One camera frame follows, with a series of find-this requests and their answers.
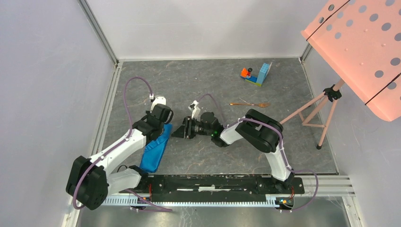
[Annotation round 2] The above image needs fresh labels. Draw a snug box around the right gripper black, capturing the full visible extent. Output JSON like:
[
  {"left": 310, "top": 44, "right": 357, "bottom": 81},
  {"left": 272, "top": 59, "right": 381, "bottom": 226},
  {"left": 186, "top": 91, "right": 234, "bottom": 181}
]
[{"left": 171, "top": 116, "right": 213, "bottom": 140}]

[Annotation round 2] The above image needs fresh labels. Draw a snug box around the blue cloth napkin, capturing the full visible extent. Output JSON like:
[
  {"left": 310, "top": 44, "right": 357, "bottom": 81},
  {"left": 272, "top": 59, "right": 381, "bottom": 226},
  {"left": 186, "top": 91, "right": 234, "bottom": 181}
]
[{"left": 140, "top": 123, "right": 173, "bottom": 173}]

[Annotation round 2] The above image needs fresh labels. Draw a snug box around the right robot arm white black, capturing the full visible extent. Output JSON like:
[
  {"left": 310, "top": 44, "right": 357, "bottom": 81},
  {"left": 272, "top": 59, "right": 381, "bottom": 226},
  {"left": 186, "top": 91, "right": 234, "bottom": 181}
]
[{"left": 172, "top": 109, "right": 294, "bottom": 193}]

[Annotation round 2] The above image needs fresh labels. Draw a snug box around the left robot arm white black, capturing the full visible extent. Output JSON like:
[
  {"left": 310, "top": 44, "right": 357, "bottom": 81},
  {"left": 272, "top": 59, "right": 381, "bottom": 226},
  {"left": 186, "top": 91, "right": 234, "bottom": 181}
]
[{"left": 66, "top": 104, "right": 174, "bottom": 210}]

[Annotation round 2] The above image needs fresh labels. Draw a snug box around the toy brick set colourful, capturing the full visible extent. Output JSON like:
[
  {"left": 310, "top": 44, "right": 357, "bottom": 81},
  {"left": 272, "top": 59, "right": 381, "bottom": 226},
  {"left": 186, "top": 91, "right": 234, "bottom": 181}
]
[{"left": 240, "top": 62, "right": 272, "bottom": 87}]

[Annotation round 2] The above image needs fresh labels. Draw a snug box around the pink perforated music stand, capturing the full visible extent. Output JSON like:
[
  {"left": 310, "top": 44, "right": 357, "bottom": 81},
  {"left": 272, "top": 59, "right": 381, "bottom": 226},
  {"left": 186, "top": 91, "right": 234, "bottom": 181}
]
[{"left": 279, "top": 0, "right": 401, "bottom": 150}]

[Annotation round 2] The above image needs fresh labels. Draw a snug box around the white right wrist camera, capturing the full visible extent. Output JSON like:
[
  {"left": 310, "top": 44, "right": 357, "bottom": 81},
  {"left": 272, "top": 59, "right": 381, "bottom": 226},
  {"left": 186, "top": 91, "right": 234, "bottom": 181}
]
[{"left": 188, "top": 100, "right": 201, "bottom": 120}]

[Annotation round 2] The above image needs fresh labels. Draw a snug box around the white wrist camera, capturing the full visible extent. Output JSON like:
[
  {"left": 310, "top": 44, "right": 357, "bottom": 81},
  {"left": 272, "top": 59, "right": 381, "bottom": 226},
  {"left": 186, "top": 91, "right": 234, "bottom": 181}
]
[
  {"left": 150, "top": 96, "right": 166, "bottom": 112},
  {"left": 188, "top": 100, "right": 201, "bottom": 120}
]

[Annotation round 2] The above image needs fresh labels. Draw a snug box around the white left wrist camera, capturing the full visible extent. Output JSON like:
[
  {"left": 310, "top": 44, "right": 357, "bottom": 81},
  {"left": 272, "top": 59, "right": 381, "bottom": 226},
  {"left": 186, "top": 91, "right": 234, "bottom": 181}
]
[{"left": 150, "top": 96, "right": 166, "bottom": 112}]

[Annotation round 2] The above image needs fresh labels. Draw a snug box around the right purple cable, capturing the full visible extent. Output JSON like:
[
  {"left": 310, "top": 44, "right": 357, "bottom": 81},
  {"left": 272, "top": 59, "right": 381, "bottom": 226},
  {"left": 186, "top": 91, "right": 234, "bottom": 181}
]
[{"left": 195, "top": 93, "right": 319, "bottom": 213}]

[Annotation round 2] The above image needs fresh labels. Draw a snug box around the purple cable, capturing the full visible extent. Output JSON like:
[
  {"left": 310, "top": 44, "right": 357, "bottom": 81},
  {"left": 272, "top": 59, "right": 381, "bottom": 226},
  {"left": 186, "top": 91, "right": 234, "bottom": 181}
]
[
  {"left": 195, "top": 93, "right": 319, "bottom": 213},
  {"left": 72, "top": 77, "right": 174, "bottom": 213}
]

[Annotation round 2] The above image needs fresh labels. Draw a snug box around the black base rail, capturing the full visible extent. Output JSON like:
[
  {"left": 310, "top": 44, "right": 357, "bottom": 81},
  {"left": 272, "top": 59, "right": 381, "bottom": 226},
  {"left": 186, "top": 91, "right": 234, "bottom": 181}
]
[{"left": 124, "top": 174, "right": 305, "bottom": 212}]

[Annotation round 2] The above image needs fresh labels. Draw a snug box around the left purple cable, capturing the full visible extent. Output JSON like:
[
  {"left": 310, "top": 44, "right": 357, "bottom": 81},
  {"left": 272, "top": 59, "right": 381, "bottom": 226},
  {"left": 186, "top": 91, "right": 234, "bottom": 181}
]
[{"left": 72, "top": 77, "right": 174, "bottom": 213}]

